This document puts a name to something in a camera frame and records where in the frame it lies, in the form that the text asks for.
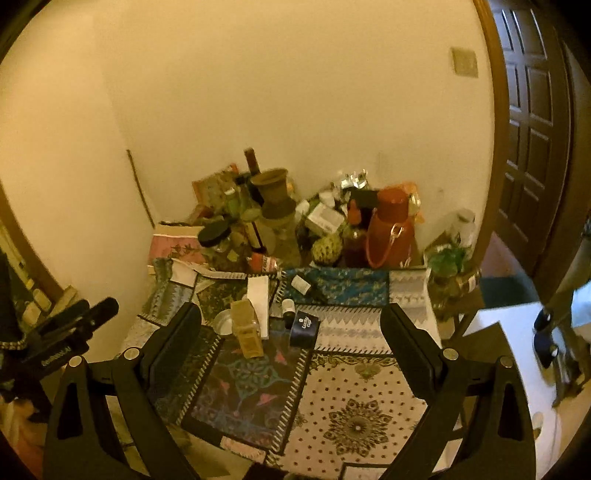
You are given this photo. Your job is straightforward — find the thin wooden stick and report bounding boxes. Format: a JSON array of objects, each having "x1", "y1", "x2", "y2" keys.
[{"x1": 126, "y1": 148, "x2": 155, "y2": 228}]

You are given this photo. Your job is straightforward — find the dark wine bottle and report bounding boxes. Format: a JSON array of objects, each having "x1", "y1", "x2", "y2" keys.
[{"x1": 244, "y1": 148, "x2": 266, "y2": 208}]

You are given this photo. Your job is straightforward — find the green glass jar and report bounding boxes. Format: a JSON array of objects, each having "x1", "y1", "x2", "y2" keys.
[{"x1": 425, "y1": 244, "x2": 481, "y2": 305}]

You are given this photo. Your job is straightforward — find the wooden chair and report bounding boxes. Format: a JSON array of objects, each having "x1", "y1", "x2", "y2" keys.
[{"x1": 436, "y1": 295, "x2": 513, "y2": 370}]

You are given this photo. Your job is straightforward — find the long white carton box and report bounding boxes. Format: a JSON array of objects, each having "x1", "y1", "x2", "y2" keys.
[{"x1": 247, "y1": 275, "x2": 271, "y2": 340}]

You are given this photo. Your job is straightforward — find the wall switch plate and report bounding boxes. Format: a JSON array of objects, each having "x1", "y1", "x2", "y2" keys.
[{"x1": 450, "y1": 46, "x2": 478, "y2": 77}]

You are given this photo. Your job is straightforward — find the glass jar with black lid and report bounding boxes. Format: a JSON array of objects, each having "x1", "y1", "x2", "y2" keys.
[{"x1": 198, "y1": 220, "x2": 232, "y2": 252}]

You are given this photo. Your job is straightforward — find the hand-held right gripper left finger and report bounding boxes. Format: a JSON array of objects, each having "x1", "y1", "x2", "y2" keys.
[{"x1": 44, "y1": 302, "x2": 202, "y2": 480}]

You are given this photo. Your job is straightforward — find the round metal tin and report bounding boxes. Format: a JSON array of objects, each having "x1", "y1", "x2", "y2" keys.
[{"x1": 212, "y1": 308, "x2": 238, "y2": 335}]

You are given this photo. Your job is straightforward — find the dark wooden door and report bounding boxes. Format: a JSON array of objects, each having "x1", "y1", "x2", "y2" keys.
[{"x1": 489, "y1": 0, "x2": 573, "y2": 278}]

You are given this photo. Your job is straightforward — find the dark blue box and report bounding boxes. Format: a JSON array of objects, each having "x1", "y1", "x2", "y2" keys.
[{"x1": 288, "y1": 311, "x2": 321, "y2": 348}]

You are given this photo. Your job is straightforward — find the white labelled carton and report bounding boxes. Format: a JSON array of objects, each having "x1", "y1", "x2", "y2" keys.
[{"x1": 305, "y1": 203, "x2": 345, "y2": 234}]

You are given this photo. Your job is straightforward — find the red thermos jug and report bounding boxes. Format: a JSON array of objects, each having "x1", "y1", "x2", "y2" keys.
[{"x1": 367, "y1": 186, "x2": 416, "y2": 268}]

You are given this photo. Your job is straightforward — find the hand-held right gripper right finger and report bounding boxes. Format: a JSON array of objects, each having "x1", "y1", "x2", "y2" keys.
[{"x1": 381, "y1": 302, "x2": 536, "y2": 480}]

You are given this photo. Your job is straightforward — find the green custard apple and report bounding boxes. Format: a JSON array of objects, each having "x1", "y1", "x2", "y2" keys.
[{"x1": 311, "y1": 233, "x2": 343, "y2": 264}]

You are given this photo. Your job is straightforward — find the dark red jar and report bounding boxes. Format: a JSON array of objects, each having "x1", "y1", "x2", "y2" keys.
[{"x1": 344, "y1": 226, "x2": 370, "y2": 267}]

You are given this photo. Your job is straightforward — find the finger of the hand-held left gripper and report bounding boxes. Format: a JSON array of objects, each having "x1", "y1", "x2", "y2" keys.
[
  {"x1": 28, "y1": 299, "x2": 90, "y2": 342},
  {"x1": 69, "y1": 296, "x2": 120, "y2": 340}
]

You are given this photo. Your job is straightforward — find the dark bottles on floor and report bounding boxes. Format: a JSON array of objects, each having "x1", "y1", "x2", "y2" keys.
[{"x1": 533, "y1": 309, "x2": 561, "y2": 370}]

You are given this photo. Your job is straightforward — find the brown clay vase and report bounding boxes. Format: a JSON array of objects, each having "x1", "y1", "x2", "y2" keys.
[{"x1": 250, "y1": 168, "x2": 296, "y2": 217}]

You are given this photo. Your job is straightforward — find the tan cardboard box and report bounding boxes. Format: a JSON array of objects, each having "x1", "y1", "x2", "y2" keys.
[{"x1": 230, "y1": 299, "x2": 265, "y2": 358}]

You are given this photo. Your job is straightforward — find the pink box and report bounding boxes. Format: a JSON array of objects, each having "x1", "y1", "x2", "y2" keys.
[{"x1": 148, "y1": 222, "x2": 206, "y2": 266}]

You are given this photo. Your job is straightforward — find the patchwork tablecloth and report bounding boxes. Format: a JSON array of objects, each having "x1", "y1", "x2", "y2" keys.
[{"x1": 122, "y1": 265, "x2": 462, "y2": 476}]

